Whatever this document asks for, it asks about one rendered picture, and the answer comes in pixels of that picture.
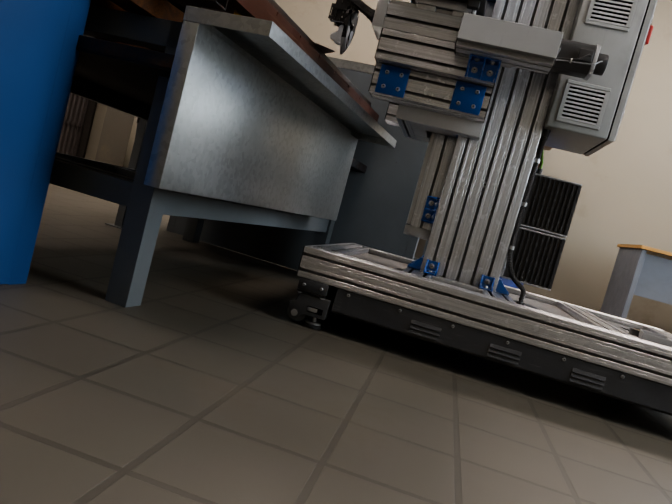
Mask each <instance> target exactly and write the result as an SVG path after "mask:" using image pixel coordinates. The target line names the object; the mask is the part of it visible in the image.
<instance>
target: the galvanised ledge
mask: <svg viewBox="0 0 672 504"><path fill-rule="evenodd" d="M183 20H185V21H190V22H195V23H200V24H201V25H202V26H204V27H205V28H206V29H208V30H209V31H210V32H212V33H213V34H215V35H216V36H217V37H219V38H220V39H221V40H223V41H224V42H225V43H227V44H228V45H230V46H231V47H232V48H234V49H235V50H236V51H238V52H239V53H240V54H242V55H243V56H245V57H246V58H247V59H249V60H250V61H251V62H253V63H254V64H255V65H257V66H258V67H260V68H261V69H262V70H264V71H265V72H266V73H268V74H269V75H270V76H272V77H273V78H275V79H276V80H277V81H279V82H280V83H281V84H283V85H284V86H285V87H287V88H288V89H290V90H291V91H292V92H294V93H295V94H296V95H298V96H299V97H300V98H302V99H303V100H305V101H306V102H307V103H309V104H310V105H311V106H313V107H314V108H315V109H317V110H318V111H320V112H321V113H322V114H324V115H325V116H326V117H328V118H329V119H331V120H332V121H333V122H335V123H336V124H337V125H339V126H340V127H341V128H343V129H344V130H346V131H347V132H348V133H350V134H351V135H352V136H354V137H355V138H356V139H358V140H362V141H366V142H371V143H375V144H379V145H383V146H388V147H392V148H395V146H396V142H397V141H396V140H395V139H394V138H393V137H392V136H391V135H390V134H389V133H388V132H387V131H386V130H385V129H384V128H383V127H382V126H381V125H380V124H379V123H378V122H377V121H376V120H375V119H373V118H372V117H371V116H370V115H369V114H368V113H367V112H366V111H365V110H364V109H363V108H362V107H361V106H360V105H359V104H358V103H357V102H356V101H355V100H354V99H353V98H352V97H351V96H350V95H349V94H348V93H347V92H346V91H345V90H343V89H342V88H341V87H340V86H339V85H338V84H337V83H336V82H335V81H334V80H333V79H332V78H331V77H330V76H329V75H328V74H327V73H326V72H325V71H324V70H323V69H322V68H321V67H320V66H319V65H318V64H317V63H316V62H314V61H313V60H312V59H311V58H310V57H309V56H308V55H307V54H306V53H305V52H304V51H303V50H302V49H301V48H300V47H299V46H298V45H297V44H296V43H295V42H294V41H293V40H292V39H291V38H290V37H289V36H288V35H287V34H286V33H284V32H283V31H282V30H281V29H280V28H279V27H278V26H277V25H276V24H275V23H274V22H273V21H269V20H263V19H258V18H252V17H247V16H241V15H236V14H230V13H225V12H219V11H214V10H209V9H203V8H198V7H192V6H187V5H186V9H185V13H184V18H183Z"/></svg>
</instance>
